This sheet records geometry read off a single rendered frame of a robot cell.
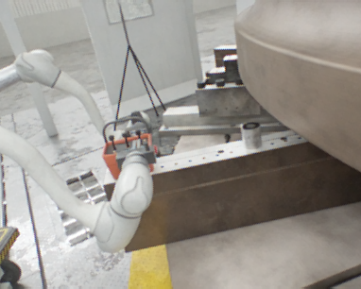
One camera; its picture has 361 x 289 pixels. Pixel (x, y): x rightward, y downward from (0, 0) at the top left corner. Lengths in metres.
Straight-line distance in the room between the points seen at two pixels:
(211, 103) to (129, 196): 1.56
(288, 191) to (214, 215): 0.35
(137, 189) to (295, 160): 0.78
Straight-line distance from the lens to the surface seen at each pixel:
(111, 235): 1.03
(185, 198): 1.43
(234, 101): 2.32
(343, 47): 0.99
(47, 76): 1.69
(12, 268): 2.15
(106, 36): 4.12
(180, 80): 4.55
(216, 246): 1.51
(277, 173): 1.47
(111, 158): 1.32
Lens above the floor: 1.36
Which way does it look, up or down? 26 degrees down
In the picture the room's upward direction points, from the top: 11 degrees counter-clockwise
